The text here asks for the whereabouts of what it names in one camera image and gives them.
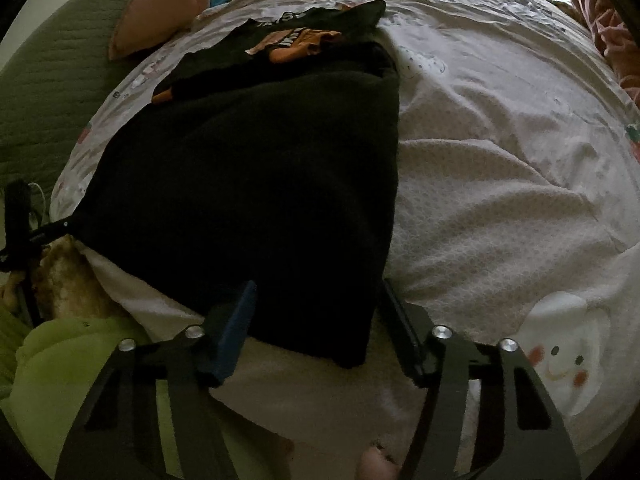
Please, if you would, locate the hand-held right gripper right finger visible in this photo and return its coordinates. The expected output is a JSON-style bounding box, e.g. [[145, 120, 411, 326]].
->
[[377, 277, 583, 480]]

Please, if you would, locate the white bed sheet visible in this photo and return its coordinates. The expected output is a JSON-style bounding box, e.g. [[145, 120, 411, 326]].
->
[[95, 255, 432, 467]]

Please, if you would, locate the person's green fleece clothing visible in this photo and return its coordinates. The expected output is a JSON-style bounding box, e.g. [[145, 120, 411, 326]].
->
[[0, 310, 283, 480]]

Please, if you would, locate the printed white bed blanket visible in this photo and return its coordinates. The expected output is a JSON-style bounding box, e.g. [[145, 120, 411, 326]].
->
[[50, 0, 640, 461]]

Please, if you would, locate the pink pillow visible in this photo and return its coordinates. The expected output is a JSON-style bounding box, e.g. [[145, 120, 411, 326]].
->
[[109, 0, 217, 61]]

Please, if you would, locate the crumpled pink duvet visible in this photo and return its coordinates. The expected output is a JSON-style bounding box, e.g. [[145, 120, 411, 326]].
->
[[562, 0, 640, 106]]

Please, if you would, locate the black sweater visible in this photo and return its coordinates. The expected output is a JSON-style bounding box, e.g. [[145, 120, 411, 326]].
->
[[70, 0, 402, 369]]

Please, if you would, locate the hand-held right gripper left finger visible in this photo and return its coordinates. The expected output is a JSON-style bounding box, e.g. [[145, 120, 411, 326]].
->
[[54, 279, 259, 480]]

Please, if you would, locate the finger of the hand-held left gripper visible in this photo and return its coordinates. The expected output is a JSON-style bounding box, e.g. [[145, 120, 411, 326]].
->
[[30, 217, 77, 243]]

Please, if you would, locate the green quilted headboard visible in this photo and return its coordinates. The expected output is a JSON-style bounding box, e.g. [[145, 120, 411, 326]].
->
[[0, 0, 166, 196]]

